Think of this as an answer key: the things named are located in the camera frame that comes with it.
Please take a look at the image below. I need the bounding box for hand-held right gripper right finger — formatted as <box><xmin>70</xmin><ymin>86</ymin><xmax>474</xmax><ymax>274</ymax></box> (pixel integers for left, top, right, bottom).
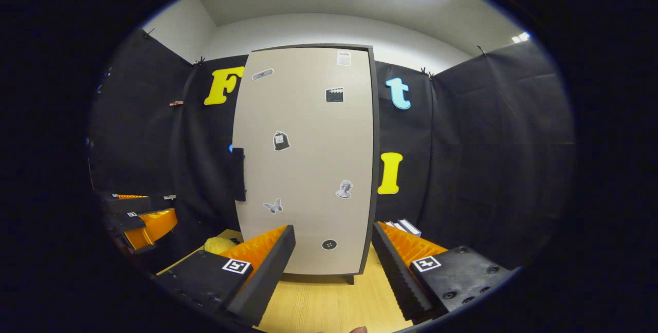
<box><xmin>371</xmin><ymin>221</ymin><xmax>515</xmax><ymax>323</ymax></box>

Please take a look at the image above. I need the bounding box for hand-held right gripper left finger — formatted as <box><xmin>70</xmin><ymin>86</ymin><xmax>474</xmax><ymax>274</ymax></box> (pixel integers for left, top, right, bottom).
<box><xmin>154</xmin><ymin>224</ymin><xmax>297</xmax><ymax>327</ymax></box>

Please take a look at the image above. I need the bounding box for yellow coaster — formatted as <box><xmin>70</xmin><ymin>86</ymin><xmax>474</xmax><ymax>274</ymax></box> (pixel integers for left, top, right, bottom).
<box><xmin>204</xmin><ymin>236</ymin><xmax>238</xmax><ymax>255</ymax></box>

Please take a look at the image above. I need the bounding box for black door handle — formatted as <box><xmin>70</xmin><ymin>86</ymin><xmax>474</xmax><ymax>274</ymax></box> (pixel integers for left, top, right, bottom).
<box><xmin>230</xmin><ymin>147</ymin><xmax>246</xmax><ymax>202</ymax></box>

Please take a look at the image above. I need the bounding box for beige cabinet door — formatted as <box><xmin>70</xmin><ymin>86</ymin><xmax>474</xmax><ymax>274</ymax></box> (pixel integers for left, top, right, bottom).
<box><xmin>232</xmin><ymin>47</ymin><xmax>375</xmax><ymax>275</ymax></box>

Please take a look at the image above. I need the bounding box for dark grey cabinet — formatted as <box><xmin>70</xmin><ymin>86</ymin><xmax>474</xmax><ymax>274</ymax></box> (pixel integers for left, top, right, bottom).
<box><xmin>249</xmin><ymin>43</ymin><xmax>382</xmax><ymax>286</ymax></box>

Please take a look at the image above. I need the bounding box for book with blue spine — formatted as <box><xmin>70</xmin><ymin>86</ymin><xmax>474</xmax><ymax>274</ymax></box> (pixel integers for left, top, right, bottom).
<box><xmin>398</xmin><ymin>218</ymin><xmax>423</xmax><ymax>237</ymax></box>

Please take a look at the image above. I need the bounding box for black backdrop cloth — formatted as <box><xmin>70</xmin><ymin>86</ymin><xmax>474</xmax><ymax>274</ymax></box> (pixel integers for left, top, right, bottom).
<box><xmin>87</xmin><ymin>27</ymin><xmax>575</xmax><ymax>272</ymax></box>

